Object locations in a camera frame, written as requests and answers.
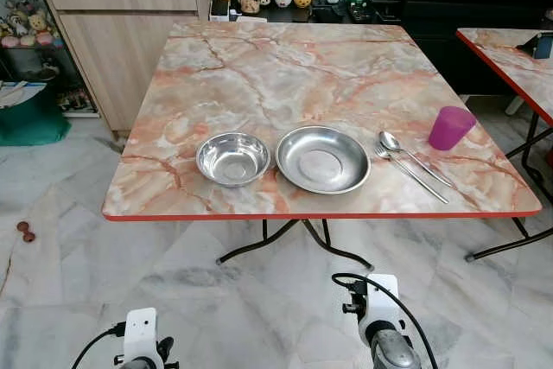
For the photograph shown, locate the small brown floor object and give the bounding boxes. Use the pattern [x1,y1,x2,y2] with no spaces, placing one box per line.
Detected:
[16,221,35,243]

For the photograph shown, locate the purple plastic cup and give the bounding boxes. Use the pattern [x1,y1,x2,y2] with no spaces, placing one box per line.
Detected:
[428,105,478,152]

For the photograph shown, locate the marble-top folding table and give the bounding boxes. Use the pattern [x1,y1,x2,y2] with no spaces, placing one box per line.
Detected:
[101,21,543,268]
[455,28,553,263]

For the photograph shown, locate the white box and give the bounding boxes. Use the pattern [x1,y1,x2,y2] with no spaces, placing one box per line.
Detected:
[210,0,232,22]

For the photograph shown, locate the green bag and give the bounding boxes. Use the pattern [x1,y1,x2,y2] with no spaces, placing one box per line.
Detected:
[0,84,72,147]

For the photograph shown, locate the light wooden cabinet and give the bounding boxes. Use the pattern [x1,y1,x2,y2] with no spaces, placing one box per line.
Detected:
[28,0,215,137]

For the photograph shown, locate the small steel bowl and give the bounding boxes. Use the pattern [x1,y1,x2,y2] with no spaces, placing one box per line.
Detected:
[195,131,272,188]

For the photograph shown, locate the steel fork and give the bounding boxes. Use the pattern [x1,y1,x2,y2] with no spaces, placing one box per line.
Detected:
[373,146,451,206]

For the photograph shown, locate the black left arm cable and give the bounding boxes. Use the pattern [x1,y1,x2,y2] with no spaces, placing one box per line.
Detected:
[72,324,128,369]

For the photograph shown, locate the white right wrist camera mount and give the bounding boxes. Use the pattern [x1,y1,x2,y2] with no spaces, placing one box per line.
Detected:
[357,273,400,346]

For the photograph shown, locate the display shelf with plush toys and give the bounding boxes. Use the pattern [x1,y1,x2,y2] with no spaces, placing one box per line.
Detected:
[0,0,98,119]

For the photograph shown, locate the black phone stand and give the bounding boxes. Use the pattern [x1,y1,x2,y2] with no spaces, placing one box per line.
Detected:
[517,32,553,60]

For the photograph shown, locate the round steel plate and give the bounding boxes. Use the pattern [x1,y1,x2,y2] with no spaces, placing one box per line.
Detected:
[275,124,372,195]

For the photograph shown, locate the black remote controls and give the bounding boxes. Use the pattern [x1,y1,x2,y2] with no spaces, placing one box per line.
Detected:
[346,2,377,24]

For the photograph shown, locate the steel spoon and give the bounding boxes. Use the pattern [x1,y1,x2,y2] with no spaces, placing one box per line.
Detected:
[378,130,455,188]

